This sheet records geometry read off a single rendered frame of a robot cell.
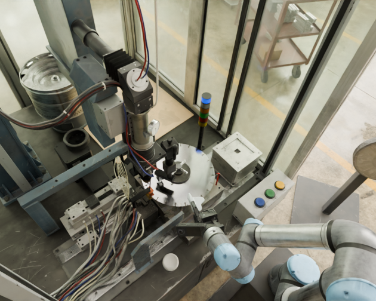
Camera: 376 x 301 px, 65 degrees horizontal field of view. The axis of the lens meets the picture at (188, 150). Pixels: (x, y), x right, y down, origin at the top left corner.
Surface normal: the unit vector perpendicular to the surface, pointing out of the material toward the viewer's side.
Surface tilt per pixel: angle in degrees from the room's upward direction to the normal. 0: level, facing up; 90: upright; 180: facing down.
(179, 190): 0
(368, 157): 86
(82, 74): 59
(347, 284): 38
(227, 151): 0
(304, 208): 0
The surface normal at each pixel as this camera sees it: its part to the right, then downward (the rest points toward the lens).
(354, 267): -0.43, -0.71
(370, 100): 0.06, -0.59
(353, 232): -0.47, -0.83
